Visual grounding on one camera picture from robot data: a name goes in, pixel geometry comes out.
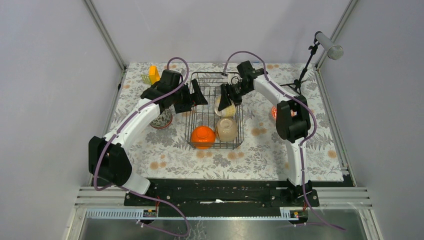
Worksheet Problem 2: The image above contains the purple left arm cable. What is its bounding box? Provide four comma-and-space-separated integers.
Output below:
93, 56, 192, 238

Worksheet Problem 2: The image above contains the green yellow grid plate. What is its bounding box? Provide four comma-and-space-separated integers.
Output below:
140, 74, 152, 85

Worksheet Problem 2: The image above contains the orange plastic block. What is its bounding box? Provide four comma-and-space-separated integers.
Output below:
148, 65, 161, 85

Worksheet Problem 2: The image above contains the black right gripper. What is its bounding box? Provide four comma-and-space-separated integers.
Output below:
217, 82, 252, 112

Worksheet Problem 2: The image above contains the floral patterned table mat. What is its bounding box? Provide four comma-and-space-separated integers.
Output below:
110, 62, 343, 182

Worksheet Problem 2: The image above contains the aluminium frame rail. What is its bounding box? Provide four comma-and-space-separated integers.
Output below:
82, 0, 127, 72

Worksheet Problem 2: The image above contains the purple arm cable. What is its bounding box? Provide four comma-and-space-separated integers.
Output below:
222, 50, 347, 232
93, 56, 192, 238

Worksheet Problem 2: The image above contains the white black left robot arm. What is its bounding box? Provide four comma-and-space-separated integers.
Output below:
88, 69, 208, 206

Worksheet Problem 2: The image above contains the orange glossy bowl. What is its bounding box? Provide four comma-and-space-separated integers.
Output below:
190, 125, 216, 150

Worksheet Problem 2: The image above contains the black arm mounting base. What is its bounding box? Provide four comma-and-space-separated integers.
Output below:
91, 177, 355, 219

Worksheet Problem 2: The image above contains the white bowl red floral pattern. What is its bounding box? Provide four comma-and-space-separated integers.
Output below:
271, 106, 277, 120

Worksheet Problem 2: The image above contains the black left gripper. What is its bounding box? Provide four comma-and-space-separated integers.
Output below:
171, 79, 208, 114

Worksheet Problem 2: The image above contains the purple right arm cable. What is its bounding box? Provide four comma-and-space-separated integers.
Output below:
222, 50, 347, 232

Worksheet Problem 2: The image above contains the pink patterned bowl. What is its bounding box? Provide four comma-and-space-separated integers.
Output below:
149, 109, 173, 129

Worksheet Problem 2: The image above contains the black wire dish rack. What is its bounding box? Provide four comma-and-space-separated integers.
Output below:
185, 71, 244, 149

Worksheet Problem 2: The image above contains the yellow dotted white bowl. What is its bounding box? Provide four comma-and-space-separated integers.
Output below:
214, 96, 236, 118

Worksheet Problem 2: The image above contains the silver microphone on black stand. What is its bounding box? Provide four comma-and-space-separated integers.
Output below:
280, 31, 344, 95

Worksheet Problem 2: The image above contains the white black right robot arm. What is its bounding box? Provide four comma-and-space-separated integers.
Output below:
217, 61, 311, 206

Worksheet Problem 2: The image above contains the beige bowl with leaf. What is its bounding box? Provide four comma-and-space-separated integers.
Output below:
215, 117, 238, 142

